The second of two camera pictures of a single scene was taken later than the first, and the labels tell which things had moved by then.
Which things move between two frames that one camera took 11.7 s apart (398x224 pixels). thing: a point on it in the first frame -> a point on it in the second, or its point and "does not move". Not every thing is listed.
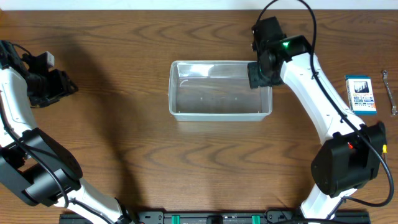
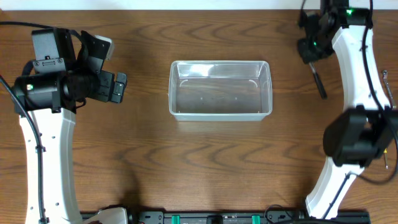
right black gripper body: (270, 76) -> (313, 48)
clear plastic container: (216, 91) does not move
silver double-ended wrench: (393, 109) does not move
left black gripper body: (50, 86) -> (106, 87)
